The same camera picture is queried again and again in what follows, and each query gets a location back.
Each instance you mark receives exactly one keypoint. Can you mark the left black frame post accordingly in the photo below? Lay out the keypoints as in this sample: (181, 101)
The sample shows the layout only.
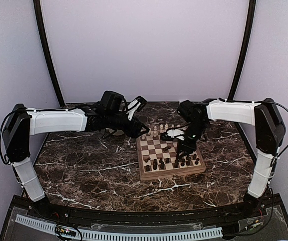
(46, 52)

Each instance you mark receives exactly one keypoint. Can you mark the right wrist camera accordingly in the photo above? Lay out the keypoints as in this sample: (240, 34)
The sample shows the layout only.
(184, 109)

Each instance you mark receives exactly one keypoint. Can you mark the black frame post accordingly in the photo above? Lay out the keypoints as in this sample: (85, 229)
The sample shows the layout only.
(46, 52)
(243, 50)

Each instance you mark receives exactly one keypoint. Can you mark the dark knight piece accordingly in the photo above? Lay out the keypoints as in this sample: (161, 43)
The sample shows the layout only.
(166, 148)

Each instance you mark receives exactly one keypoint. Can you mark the dark tall piece front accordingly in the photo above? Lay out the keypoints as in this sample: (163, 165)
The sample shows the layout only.
(155, 164)

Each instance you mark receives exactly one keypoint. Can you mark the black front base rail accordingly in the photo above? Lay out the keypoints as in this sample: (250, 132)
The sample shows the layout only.
(269, 221)

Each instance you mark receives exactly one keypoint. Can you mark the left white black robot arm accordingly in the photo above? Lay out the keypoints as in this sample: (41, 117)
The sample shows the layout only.
(22, 122)

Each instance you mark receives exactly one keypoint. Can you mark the white slotted cable duct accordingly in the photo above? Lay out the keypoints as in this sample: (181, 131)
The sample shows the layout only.
(102, 232)

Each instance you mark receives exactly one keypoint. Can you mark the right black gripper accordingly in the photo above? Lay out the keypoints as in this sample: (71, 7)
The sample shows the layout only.
(189, 147)

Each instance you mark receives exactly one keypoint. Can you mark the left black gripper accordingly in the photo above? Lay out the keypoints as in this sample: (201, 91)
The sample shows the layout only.
(133, 131)

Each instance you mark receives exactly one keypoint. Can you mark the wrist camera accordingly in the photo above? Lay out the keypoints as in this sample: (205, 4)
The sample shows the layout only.
(184, 109)
(111, 101)

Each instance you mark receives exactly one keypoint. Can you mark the white ribbed mug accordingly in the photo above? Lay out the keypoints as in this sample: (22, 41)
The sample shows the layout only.
(116, 132)

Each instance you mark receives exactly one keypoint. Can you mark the dark rook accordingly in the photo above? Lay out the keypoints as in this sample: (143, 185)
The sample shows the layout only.
(147, 168)

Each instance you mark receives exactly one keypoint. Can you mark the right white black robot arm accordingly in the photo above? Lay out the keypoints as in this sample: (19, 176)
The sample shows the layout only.
(263, 115)

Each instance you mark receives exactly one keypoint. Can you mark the wooden chess board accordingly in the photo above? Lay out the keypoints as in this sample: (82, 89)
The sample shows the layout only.
(152, 147)

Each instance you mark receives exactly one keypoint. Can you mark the right black frame post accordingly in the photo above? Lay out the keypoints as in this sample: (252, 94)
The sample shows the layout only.
(243, 50)

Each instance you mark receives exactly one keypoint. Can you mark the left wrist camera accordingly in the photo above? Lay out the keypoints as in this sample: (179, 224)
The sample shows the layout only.
(111, 101)

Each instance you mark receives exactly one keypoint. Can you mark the white pieces back row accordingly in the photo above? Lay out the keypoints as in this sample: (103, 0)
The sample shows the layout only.
(157, 129)

